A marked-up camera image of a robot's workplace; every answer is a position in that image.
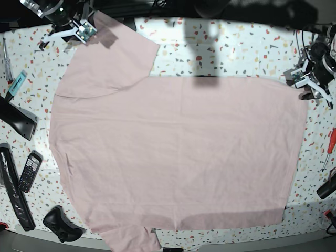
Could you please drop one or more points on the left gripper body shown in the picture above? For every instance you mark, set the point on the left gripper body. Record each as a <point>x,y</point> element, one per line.
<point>321,58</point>

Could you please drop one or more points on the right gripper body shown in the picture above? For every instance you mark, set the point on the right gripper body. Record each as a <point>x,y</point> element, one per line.
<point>64,14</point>

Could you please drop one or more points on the pink T-shirt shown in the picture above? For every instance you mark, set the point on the pink T-shirt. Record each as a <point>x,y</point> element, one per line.
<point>137,152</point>

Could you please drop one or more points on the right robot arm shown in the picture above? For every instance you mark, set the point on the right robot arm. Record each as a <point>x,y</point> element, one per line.
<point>43,8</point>

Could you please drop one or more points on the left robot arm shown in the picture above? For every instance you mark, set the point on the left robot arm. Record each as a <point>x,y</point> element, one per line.
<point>328,37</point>

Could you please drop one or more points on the teal highlighter marker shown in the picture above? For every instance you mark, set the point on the teal highlighter marker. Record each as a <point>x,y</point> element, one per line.
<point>16,85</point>

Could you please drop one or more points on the black stapler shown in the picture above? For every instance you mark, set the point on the black stapler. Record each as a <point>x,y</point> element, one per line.
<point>21,120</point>

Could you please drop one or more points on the black cylindrical tool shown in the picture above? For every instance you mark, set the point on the black cylindrical tool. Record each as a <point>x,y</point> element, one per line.
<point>327,188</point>

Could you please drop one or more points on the red and black clamp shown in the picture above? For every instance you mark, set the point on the red and black clamp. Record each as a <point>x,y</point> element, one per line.
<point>331,228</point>

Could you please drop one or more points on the long black bar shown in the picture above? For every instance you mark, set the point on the long black bar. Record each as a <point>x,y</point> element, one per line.
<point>17,199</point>

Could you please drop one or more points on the terrazzo pattern tablecloth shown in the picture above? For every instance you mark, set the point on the terrazzo pattern tablecloth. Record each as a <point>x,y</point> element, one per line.
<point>187,47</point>

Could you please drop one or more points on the black game controller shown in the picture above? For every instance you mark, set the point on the black game controller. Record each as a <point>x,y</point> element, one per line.
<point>61,226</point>

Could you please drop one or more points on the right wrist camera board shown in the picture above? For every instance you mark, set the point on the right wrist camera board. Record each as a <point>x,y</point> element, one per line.
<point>85,31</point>

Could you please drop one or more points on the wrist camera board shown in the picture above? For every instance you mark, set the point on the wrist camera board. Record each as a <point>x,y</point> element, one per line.
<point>85,31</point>
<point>295,78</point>

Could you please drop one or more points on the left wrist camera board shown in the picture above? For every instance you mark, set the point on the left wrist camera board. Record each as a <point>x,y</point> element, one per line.
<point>295,78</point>

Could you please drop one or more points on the clear-handled screwdriver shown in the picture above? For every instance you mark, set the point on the clear-handled screwdriver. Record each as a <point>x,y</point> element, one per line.
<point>8,71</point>

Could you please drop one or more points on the red-handled screwdriver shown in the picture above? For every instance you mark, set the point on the red-handled screwdriver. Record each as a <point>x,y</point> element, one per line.
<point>330,147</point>

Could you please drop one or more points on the black cordless phone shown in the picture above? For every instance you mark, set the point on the black cordless phone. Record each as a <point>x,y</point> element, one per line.
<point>30,171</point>

